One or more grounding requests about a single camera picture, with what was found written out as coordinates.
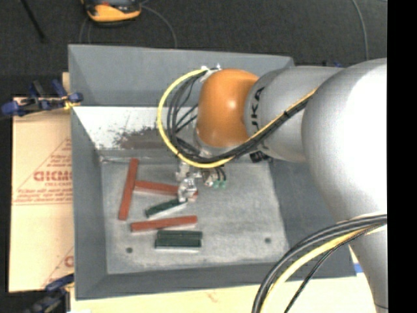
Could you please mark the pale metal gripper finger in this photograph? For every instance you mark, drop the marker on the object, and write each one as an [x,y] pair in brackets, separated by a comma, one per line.
[182,195]
[190,184]

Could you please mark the red-brown flat block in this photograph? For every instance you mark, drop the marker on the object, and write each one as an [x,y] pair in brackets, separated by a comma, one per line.
[163,223]
[129,187]
[156,187]

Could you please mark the brown cardboard board, red print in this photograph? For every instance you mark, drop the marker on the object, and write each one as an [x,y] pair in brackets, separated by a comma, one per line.
[39,207]

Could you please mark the black cylinder on white bracket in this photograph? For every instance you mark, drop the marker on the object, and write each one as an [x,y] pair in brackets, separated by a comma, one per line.
[260,156]

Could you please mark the dark green flat block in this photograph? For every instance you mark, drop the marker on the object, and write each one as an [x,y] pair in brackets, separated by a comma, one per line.
[178,239]
[163,206]

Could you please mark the grey metal bin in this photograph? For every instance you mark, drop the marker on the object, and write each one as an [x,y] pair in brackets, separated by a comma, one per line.
[228,227]

